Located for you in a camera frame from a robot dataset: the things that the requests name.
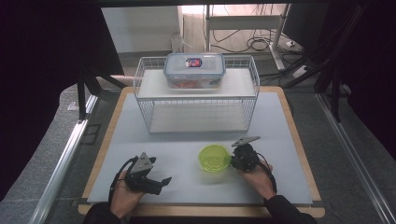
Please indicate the pale grey table mat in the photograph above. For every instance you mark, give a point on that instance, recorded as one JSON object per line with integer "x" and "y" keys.
{"x": 274, "y": 130}

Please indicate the clear lidded food container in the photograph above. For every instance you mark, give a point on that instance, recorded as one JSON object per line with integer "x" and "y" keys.
{"x": 194, "y": 73}

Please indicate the person's right hand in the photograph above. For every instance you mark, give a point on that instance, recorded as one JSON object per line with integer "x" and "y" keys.
{"x": 257, "y": 182}

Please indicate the white power strip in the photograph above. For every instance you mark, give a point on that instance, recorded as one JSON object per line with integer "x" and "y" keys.
{"x": 300, "y": 71}

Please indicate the white metal desk frame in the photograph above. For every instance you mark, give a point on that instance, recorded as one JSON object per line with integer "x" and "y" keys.
{"x": 243, "y": 22}

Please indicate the person's left hand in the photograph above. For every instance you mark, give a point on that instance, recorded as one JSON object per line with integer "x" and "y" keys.
{"x": 124, "y": 202}

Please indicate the clear container with green lid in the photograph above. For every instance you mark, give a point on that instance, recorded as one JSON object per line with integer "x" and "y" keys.
{"x": 213, "y": 158}

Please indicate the black metal stand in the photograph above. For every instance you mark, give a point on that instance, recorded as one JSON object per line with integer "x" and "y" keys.
{"x": 82, "y": 93}
{"x": 335, "y": 99}

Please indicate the aluminium rail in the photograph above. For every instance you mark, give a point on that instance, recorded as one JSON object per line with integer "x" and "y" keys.
{"x": 351, "y": 149}
{"x": 62, "y": 161}

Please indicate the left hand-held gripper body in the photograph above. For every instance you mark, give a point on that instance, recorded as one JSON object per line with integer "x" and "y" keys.
{"x": 141, "y": 177}

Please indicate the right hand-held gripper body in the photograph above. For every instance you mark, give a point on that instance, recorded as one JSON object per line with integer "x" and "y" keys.
{"x": 246, "y": 157}

